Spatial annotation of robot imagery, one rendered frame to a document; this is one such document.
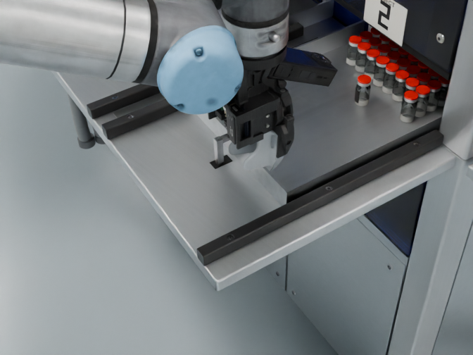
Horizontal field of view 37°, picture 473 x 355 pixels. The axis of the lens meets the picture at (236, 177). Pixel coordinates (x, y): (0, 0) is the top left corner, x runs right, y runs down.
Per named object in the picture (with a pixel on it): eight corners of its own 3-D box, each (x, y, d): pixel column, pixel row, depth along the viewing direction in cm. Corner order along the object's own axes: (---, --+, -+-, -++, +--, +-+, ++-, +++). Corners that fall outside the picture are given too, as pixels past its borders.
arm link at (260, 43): (264, -15, 82) (306, 17, 77) (264, 20, 85) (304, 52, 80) (208, 5, 79) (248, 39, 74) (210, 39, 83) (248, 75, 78)
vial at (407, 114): (407, 112, 108) (412, 87, 105) (417, 120, 106) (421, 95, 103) (396, 117, 107) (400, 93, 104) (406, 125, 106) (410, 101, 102)
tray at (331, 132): (361, 36, 123) (363, 19, 120) (471, 117, 107) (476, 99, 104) (190, 108, 110) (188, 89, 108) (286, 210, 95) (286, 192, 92)
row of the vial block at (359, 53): (353, 56, 118) (356, 33, 115) (429, 114, 107) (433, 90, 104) (343, 61, 117) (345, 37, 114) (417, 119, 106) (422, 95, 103)
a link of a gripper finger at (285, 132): (261, 145, 93) (261, 93, 87) (272, 140, 94) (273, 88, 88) (281, 165, 91) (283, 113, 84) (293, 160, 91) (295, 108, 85)
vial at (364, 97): (362, 96, 111) (364, 74, 108) (371, 103, 109) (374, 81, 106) (351, 101, 110) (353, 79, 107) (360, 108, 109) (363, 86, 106)
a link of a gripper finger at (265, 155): (236, 184, 95) (234, 132, 89) (273, 167, 97) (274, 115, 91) (249, 198, 93) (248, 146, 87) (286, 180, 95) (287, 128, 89)
